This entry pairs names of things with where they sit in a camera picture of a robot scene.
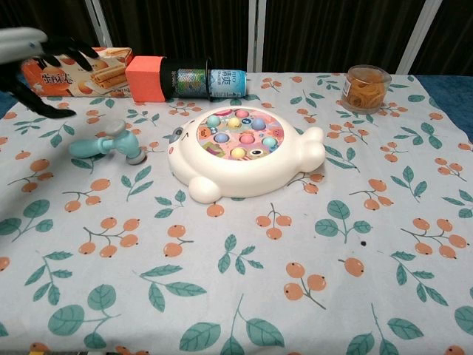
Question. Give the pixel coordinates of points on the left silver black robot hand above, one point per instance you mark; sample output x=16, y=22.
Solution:
x=18, y=44

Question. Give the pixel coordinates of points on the small teal toy rod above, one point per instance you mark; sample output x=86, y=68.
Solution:
x=122, y=142

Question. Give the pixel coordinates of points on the white fish-shaped toy board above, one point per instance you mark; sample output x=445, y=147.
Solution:
x=236, y=170

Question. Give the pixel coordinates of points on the dark pleated curtain panel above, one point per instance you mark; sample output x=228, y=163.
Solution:
x=44, y=15
x=332, y=33
x=454, y=37
x=177, y=26

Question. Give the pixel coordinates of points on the orange biscuit box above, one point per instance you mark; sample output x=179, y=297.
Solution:
x=107, y=79

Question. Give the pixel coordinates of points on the orange rectangular block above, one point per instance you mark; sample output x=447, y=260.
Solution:
x=146, y=81

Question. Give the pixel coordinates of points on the floral printed tablecloth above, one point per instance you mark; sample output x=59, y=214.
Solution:
x=236, y=259

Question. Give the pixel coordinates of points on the clear jar of rubber bands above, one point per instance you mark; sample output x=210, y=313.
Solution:
x=366, y=88

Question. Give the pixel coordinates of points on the dark blue table cover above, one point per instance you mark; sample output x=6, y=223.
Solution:
x=451, y=96

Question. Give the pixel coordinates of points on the white partition frame post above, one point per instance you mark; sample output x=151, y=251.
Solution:
x=256, y=33
x=97, y=22
x=417, y=37

